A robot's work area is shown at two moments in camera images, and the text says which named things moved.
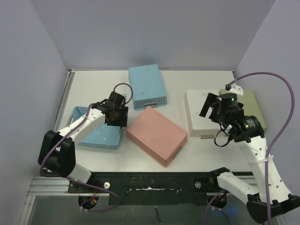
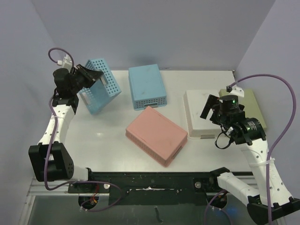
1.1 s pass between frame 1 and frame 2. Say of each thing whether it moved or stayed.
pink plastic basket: stayed
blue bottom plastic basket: moved
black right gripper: stayed
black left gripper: moved
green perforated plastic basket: stayed
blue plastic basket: stayed
